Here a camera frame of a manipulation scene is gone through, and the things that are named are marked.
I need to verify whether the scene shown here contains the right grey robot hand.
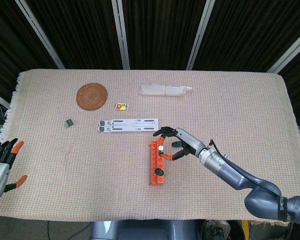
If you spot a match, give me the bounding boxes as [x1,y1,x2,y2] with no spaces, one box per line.
[152,126,207,162]

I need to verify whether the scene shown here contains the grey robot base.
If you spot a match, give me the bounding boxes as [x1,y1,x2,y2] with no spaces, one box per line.
[89,219,200,240]

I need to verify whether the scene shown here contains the orange screwdriver rack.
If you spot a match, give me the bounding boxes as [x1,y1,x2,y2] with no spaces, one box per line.
[149,138,166,187]

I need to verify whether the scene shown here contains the clear plastic tube bundle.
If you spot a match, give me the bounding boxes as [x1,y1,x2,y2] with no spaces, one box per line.
[137,83,193,98]

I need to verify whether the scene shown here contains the white folding laptop stand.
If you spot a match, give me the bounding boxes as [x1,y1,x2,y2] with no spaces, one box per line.
[97,117,160,133]

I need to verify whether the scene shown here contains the beige woven tablecloth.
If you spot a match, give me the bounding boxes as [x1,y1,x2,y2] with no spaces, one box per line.
[0,69,300,227]

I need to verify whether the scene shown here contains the yellow lion toy packet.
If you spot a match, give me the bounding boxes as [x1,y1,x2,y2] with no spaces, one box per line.
[114,101,129,111]

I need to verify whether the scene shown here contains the round woven rattan coaster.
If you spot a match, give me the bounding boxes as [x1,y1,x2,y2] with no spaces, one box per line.
[76,83,109,111]

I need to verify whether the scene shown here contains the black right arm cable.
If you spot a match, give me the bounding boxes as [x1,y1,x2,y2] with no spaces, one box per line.
[207,139,283,201]

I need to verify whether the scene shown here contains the black printed velcro strap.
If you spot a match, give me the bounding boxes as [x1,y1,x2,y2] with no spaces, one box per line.
[277,196,295,223]

